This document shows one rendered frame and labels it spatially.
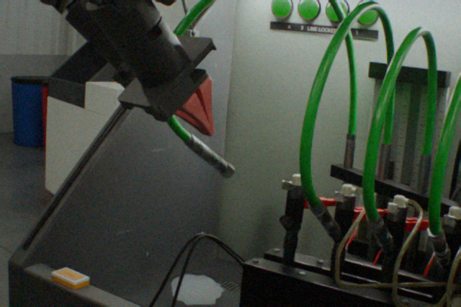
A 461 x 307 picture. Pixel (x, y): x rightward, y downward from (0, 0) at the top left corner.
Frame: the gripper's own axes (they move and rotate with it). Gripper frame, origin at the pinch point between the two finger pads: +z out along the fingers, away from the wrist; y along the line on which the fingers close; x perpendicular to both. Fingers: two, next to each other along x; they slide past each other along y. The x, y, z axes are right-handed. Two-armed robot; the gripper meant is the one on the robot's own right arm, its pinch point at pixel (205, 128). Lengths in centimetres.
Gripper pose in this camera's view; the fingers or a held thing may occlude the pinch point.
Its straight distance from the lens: 67.7
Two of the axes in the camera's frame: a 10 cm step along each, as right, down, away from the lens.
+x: -6.6, -2.0, 7.2
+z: 4.6, 6.5, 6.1
